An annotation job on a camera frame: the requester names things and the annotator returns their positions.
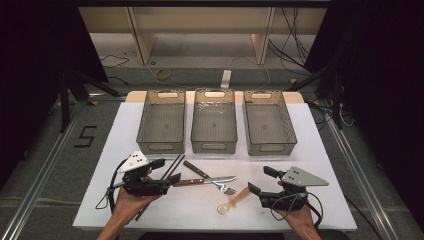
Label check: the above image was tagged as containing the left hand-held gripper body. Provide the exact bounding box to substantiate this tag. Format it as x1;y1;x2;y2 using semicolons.
117;150;171;197

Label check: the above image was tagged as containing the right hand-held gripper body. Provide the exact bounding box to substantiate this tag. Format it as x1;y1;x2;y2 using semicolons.
259;165;330;212

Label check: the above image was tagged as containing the dark brown chopstick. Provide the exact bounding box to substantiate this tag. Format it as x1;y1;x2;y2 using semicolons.
134;154;186;222
160;153;183;181

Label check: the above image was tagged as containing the wooden spoon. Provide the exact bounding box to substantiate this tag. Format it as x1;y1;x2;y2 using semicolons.
216;187;250;216

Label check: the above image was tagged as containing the wooden-handled table knife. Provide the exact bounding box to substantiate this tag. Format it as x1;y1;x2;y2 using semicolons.
173;175;238;188

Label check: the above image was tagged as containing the wooden-handled metal fork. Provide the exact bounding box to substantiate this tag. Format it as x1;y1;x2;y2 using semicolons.
182;159;237;196

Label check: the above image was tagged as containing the grey translucent plastic basket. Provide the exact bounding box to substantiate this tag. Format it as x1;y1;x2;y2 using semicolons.
135;89;187;155
242;89;298;157
190;87;238;155

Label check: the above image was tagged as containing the person's right hand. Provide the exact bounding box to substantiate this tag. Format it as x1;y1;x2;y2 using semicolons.
282;204;317;232

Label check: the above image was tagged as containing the person's left hand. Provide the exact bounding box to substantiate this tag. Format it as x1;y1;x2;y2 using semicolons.
112;186;162;223

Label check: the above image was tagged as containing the white table sheet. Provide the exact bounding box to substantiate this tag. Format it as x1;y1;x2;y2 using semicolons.
72;101;358;232

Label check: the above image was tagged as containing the black metal stand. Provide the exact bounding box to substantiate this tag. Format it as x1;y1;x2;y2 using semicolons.
286;63;344;130
59;68;121;134

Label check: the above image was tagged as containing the yellow-green tape roll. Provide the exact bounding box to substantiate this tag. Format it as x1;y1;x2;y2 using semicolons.
155;68;172;81

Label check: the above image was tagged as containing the white power strip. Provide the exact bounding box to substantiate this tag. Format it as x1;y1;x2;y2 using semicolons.
220;69;232;90

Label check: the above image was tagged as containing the light wooden shelf unit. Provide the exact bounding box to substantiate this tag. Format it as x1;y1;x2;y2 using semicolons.
78;7;328;66

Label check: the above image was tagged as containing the right hand-held gripper black cable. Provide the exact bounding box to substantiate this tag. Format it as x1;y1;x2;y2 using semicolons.
269;191;324;229

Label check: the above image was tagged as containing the hand-held gripper black cable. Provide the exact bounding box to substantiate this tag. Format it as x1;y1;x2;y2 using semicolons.
269;191;324;229
94;159;126;214

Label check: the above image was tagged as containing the left hand-held gripper black cable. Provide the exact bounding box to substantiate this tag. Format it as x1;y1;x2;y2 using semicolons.
94;159;126;214

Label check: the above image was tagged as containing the metal floor rail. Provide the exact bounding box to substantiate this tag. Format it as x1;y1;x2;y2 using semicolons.
324;113;401;240
0;106;84;240

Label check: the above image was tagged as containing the thin white cable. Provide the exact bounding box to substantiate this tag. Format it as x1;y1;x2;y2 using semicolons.
229;54;271;91

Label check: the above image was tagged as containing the thin black floor cable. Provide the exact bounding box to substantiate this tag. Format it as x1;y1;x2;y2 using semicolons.
99;54;130;69

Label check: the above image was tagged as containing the bundle of black cables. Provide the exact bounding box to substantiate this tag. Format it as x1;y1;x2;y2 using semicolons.
268;7;311;76

